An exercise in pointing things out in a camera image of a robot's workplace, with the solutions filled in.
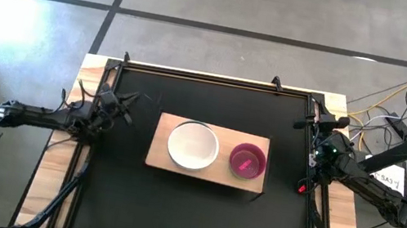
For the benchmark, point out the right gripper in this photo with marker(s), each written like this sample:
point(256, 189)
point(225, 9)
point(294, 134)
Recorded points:
point(326, 124)

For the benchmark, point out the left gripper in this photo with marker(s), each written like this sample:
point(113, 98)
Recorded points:
point(110, 106)

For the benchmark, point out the white speckled bowl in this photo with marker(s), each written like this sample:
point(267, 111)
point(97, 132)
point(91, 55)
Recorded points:
point(193, 145)

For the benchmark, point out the magenta bowl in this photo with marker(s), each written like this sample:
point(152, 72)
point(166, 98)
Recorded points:
point(248, 161)

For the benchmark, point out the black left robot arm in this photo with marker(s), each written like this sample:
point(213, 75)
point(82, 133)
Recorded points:
point(37, 116)

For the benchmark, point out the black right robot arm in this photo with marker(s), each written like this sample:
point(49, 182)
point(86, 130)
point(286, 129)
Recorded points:
point(365, 186)

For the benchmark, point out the black table clamp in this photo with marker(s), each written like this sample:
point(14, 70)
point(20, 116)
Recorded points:
point(127, 57)
point(276, 83)

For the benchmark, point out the black power strip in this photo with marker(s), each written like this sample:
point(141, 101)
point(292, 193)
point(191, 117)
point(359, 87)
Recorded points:
point(400, 127)

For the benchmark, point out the black slanted stand bar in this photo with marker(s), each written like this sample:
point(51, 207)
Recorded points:
point(395, 156)

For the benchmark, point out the white paper sheet SA3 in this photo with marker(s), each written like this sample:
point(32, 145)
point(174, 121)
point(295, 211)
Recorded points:
point(393, 179)

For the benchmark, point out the black table mat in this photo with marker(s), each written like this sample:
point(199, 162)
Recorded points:
point(190, 219)
point(213, 79)

